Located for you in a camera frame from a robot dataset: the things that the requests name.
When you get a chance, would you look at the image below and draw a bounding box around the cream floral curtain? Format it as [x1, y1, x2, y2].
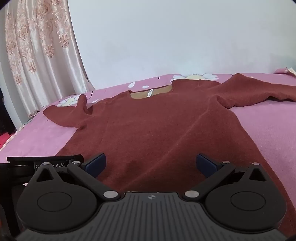
[0, 0, 94, 121]

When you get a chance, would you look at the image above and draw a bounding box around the pink red cloth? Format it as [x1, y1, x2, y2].
[0, 133, 12, 149]

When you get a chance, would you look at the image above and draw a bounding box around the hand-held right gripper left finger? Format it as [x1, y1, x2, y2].
[30, 153, 121, 202]

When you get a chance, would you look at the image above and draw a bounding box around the pink floral bed sheet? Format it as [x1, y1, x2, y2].
[0, 67, 296, 176]

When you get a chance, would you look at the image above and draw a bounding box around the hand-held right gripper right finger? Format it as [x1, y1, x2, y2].
[183, 153, 270, 202]

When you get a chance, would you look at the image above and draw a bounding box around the rust brown knit sweater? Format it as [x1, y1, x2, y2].
[43, 73, 296, 195]

